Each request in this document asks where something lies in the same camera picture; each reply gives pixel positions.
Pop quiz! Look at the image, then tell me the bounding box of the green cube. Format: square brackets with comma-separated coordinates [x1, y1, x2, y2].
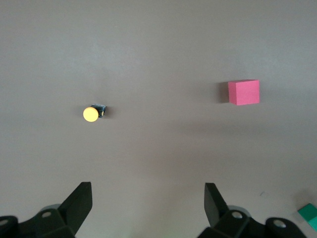
[297, 203, 317, 228]

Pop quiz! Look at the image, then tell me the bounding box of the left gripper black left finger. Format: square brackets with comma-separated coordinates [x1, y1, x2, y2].
[18, 181, 94, 238]

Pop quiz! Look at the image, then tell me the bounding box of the orange push button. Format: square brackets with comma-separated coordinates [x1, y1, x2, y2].
[82, 103, 109, 122]

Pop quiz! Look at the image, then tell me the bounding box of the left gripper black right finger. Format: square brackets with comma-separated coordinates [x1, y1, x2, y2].
[198, 182, 267, 238]

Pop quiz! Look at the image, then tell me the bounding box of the red cube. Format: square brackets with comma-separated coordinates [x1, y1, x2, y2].
[227, 79, 260, 107]

